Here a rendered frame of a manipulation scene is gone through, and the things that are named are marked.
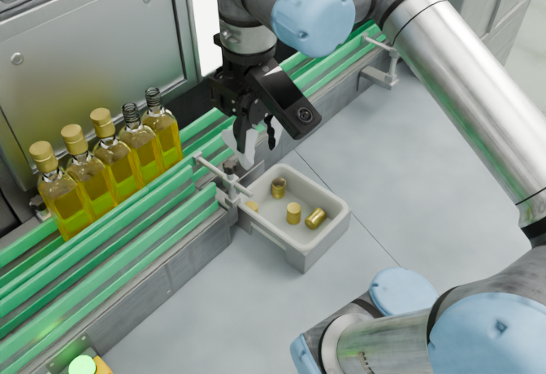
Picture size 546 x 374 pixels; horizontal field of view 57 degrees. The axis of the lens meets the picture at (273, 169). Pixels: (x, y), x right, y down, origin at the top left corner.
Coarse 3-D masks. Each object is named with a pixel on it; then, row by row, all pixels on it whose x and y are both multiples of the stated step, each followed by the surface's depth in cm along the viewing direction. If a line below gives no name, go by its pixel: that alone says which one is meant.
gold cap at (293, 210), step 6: (288, 204) 121; (294, 204) 121; (288, 210) 120; (294, 210) 120; (300, 210) 120; (288, 216) 121; (294, 216) 120; (300, 216) 121; (288, 222) 122; (294, 222) 122
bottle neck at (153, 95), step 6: (150, 90) 99; (156, 90) 98; (150, 96) 97; (156, 96) 97; (150, 102) 98; (156, 102) 98; (150, 108) 99; (156, 108) 99; (162, 108) 101; (150, 114) 100; (156, 114) 100
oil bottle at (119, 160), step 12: (96, 144) 96; (120, 144) 95; (108, 156) 94; (120, 156) 96; (132, 156) 98; (108, 168) 95; (120, 168) 97; (132, 168) 100; (120, 180) 99; (132, 180) 102; (120, 192) 101; (132, 192) 103
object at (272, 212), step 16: (272, 176) 126; (288, 176) 126; (304, 176) 123; (256, 192) 123; (288, 192) 129; (304, 192) 125; (320, 192) 121; (240, 208) 117; (272, 208) 126; (304, 208) 126; (336, 208) 120; (272, 224) 113; (288, 224) 122; (304, 224) 122; (320, 224) 122; (288, 240) 111; (304, 240) 119; (320, 240) 111
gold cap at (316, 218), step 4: (316, 208) 122; (320, 208) 121; (312, 212) 121; (316, 212) 120; (320, 212) 120; (324, 212) 121; (308, 216) 120; (312, 216) 120; (316, 216) 120; (320, 216) 120; (324, 216) 121; (308, 220) 119; (312, 220) 119; (316, 220) 119; (320, 220) 120; (308, 224) 121; (312, 224) 119; (316, 224) 119; (312, 228) 120
